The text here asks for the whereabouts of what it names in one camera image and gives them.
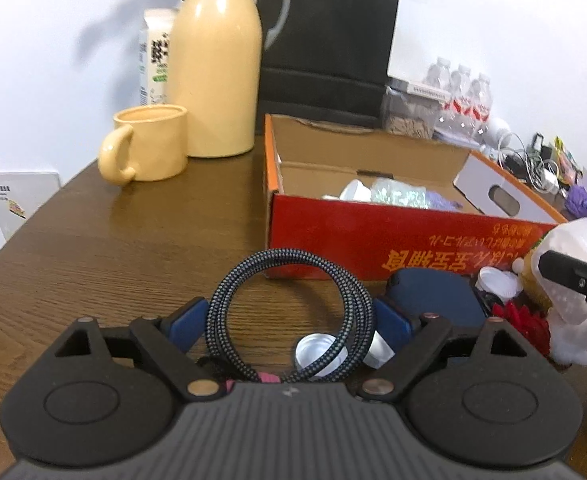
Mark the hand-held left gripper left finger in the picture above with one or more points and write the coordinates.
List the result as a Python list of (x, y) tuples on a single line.
[(188, 322)]

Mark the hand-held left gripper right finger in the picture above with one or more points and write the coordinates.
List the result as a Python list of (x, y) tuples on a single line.
[(393, 320)]

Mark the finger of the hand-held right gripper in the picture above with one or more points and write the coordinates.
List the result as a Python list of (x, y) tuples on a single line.
[(568, 265)]

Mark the translucent plastic box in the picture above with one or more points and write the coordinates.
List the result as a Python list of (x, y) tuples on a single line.
[(573, 240)]

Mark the navy blue pouch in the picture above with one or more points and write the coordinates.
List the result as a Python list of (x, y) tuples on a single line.
[(433, 295)]

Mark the red fabric rose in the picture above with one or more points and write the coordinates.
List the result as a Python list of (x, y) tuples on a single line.
[(523, 322)]

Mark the plush sheep toy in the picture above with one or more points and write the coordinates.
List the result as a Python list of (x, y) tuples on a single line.
[(573, 345)]

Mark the orange cardboard box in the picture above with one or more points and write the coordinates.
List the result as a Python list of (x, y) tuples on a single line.
[(373, 240)]

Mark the iridescent wrap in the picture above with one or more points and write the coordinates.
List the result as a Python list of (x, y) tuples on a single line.
[(398, 194)]

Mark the large white bottle cap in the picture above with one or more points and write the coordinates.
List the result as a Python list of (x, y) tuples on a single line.
[(496, 285)]

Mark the white ridged lid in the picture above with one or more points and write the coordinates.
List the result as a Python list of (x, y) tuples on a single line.
[(318, 349)]

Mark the white charger plug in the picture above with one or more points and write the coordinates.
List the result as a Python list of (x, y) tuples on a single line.
[(549, 179)]

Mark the colourful snack packet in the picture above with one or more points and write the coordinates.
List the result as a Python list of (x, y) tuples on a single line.
[(568, 165)]

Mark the small black device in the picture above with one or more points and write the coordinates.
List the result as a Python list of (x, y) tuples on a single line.
[(538, 144)]

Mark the white round desk fan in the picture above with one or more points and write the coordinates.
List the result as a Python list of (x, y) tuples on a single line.
[(498, 127)]

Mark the yellow ceramic mug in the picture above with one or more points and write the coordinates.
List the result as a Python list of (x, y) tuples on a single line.
[(153, 145)]

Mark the clear seed container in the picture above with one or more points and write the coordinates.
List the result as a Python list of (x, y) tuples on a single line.
[(408, 122)]

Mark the white leaflet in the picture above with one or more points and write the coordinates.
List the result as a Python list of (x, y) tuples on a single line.
[(21, 200)]

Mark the flat white card box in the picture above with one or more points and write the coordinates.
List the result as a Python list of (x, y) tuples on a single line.
[(418, 88)]

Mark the yellow thermos jug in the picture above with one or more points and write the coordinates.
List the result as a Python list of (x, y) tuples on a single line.
[(213, 85)]

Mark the white drink carton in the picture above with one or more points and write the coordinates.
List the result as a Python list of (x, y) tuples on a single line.
[(156, 60)]

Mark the black paper bag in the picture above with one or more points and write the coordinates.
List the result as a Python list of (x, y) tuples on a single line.
[(323, 35)]

